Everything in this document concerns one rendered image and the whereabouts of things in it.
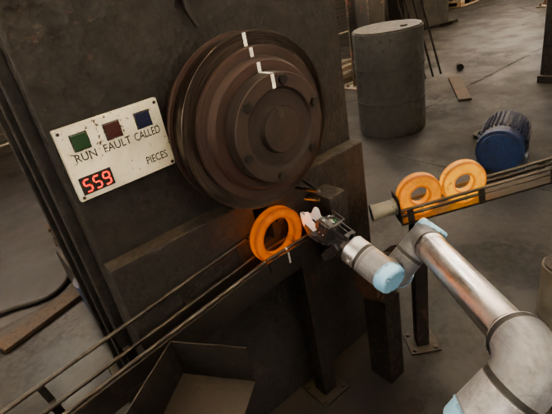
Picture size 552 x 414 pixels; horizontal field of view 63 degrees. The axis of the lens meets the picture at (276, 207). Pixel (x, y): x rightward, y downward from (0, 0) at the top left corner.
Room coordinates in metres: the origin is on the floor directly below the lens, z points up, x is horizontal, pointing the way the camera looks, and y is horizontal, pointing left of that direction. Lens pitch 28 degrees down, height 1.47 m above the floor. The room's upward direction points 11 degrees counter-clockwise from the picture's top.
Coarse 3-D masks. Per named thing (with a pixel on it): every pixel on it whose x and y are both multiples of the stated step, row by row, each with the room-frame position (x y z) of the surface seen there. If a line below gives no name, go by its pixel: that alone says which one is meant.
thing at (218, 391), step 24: (168, 360) 0.82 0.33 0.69; (192, 360) 0.83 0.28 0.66; (216, 360) 0.81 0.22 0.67; (240, 360) 0.78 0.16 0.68; (144, 384) 0.73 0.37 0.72; (168, 384) 0.79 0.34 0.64; (192, 384) 0.80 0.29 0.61; (216, 384) 0.79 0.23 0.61; (240, 384) 0.77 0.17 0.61; (144, 408) 0.70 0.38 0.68; (168, 408) 0.75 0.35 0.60; (192, 408) 0.74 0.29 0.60; (216, 408) 0.72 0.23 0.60; (240, 408) 0.71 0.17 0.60
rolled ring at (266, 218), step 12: (264, 216) 1.17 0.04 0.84; (276, 216) 1.18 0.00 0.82; (288, 216) 1.20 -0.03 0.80; (252, 228) 1.16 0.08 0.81; (264, 228) 1.15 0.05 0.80; (288, 228) 1.23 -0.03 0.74; (300, 228) 1.22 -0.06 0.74; (252, 240) 1.14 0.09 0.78; (288, 240) 1.21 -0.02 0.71; (264, 252) 1.14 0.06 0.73; (276, 252) 1.18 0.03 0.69
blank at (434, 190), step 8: (408, 176) 1.35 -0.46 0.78; (416, 176) 1.33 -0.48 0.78; (424, 176) 1.33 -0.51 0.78; (432, 176) 1.34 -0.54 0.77; (400, 184) 1.35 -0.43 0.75; (408, 184) 1.33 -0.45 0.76; (416, 184) 1.33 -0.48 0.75; (424, 184) 1.33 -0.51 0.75; (432, 184) 1.33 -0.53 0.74; (400, 192) 1.33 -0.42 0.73; (408, 192) 1.33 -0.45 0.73; (432, 192) 1.33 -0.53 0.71; (440, 192) 1.33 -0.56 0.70; (400, 200) 1.33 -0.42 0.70; (408, 200) 1.33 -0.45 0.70; (416, 200) 1.35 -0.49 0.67; (424, 200) 1.34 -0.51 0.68
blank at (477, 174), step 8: (464, 160) 1.34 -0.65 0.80; (472, 160) 1.35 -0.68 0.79; (448, 168) 1.34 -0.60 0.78; (456, 168) 1.32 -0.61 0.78; (464, 168) 1.32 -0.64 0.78; (472, 168) 1.32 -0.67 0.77; (480, 168) 1.32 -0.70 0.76; (440, 176) 1.35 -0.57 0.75; (448, 176) 1.32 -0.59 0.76; (456, 176) 1.32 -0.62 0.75; (472, 176) 1.32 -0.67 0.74; (480, 176) 1.32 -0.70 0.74; (440, 184) 1.34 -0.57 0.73; (448, 184) 1.32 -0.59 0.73; (472, 184) 1.33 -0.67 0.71; (480, 184) 1.32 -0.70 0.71; (448, 192) 1.32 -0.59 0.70; (456, 192) 1.32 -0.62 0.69; (472, 192) 1.32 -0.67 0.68; (464, 200) 1.32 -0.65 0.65
